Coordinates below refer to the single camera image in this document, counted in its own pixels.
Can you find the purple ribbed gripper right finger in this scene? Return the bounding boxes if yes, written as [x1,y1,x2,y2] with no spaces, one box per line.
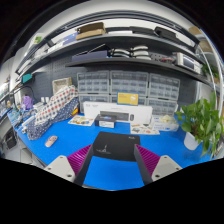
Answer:
[134,144,181,185]

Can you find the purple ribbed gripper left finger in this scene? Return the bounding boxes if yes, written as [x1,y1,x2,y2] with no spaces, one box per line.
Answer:
[44,145,93,186]

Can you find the pink computer mouse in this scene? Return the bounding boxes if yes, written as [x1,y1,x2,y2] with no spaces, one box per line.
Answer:
[45,135,58,147]

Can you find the colourful sheet right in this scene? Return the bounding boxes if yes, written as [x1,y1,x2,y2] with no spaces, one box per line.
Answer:
[130,124,159,135]

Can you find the colourful sheet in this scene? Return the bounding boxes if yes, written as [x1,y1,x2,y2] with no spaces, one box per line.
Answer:
[69,115,94,126]
[130,124,159,135]

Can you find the white plant pot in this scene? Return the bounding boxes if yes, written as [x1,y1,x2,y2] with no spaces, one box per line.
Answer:
[184,132,198,150]

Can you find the white plastic bag box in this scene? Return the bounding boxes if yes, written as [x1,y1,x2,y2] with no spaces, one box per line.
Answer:
[152,115,179,131]

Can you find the colourful sheet left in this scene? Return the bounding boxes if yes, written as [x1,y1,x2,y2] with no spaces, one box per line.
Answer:
[69,115,94,126]

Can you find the small black box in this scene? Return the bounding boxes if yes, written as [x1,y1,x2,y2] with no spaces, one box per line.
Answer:
[94,114,116,128]

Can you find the white keyboard box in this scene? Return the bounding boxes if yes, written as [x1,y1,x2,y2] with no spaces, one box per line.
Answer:
[83,101,153,123]

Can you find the patterned fabric bag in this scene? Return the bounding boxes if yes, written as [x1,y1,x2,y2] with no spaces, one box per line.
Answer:
[27,85,79,140]

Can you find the green potted plant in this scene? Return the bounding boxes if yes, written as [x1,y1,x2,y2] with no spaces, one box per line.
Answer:
[176,92,224,158]

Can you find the yellow card sign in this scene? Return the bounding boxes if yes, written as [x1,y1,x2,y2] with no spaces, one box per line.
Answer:
[117,92,139,106]

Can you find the grey drawer cabinet right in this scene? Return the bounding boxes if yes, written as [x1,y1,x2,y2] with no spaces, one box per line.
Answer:
[147,73,180,116]

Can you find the grey drawer cabinet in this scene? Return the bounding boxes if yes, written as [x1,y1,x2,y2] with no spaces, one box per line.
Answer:
[77,71,109,112]
[110,70,148,105]
[147,73,180,116]

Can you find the purple figure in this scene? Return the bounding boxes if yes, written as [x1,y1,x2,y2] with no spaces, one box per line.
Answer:
[23,96,33,110]

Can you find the grey drawer cabinet left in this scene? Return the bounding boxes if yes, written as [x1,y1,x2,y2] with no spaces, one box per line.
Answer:
[77,71,109,112]

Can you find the white woven basket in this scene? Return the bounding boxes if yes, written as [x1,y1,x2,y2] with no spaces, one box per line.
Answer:
[52,77,72,94]

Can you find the grey drawer cabinet middle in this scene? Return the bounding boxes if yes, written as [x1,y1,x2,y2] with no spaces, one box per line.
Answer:
[110,70,148,105]

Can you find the white device on shelf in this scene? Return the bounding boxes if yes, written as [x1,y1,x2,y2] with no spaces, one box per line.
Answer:
[176,52,201,74]

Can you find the dark blue flat box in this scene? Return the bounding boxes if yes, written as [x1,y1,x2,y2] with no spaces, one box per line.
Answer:
[72,50,108,62]

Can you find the stacked white headsets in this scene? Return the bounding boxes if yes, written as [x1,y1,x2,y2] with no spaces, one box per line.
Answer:
[110,45,151,60]

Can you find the dark metal shelf unit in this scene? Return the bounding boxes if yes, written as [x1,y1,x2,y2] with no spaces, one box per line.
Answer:
[16,10,206,77]

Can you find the cardboard box on shelf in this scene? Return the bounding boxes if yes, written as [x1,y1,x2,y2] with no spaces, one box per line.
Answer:
[76,22,106,40]

